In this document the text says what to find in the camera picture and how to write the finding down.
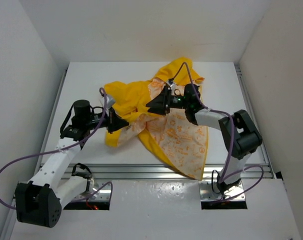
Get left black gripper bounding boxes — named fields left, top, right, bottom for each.
left=84, top=105, right=129, bottom=134

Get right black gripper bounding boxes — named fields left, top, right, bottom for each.
left=146, top=86, right=190, bottom=116

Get yellow jacket with patterned lining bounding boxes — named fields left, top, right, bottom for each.
left=104, top=57, right=209, bottom=180

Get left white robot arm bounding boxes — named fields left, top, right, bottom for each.
left=15, top=95, right=129, bottom=228

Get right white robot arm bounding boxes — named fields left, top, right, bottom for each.
left=146, top=83, right=263, bottom=194

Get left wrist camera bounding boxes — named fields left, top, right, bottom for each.
left=99, top=94, right=116, bottom=109

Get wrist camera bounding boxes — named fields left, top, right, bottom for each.
left=166, top=78, right=176, bottom=91
left=99, top=94, right=116, bottom=109

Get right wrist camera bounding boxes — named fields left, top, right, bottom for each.
left=166, top=78, right=176, bottom=91

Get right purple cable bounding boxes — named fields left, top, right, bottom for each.
left=171, top=61, right=265, bottom=202

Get aluminium rail front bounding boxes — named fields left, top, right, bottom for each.
left=61, top=164, right=274, bottom=180

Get aluminium rail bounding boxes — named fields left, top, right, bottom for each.
left=1, top=68, right=69, bottom=238
left=234, top=64, right=276, bottom=179
left=61, top=164, right=274, bottom=180

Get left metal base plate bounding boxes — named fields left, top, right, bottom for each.
left=70, top=180, right=113, bottom=203

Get metal base plate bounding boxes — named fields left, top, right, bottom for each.
left=70, top=180, right=113, bottom=203
left=198, top=179, right=246, bottom=203

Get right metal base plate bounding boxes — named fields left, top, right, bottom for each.
left=198, top=179, right=246, bottom=203

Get aluminium rail right side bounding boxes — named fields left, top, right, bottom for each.
left=234, top=64, right=276, bottom=179

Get aluminium rail left side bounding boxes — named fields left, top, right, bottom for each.
left=1, top=68, right=69, bottom=238

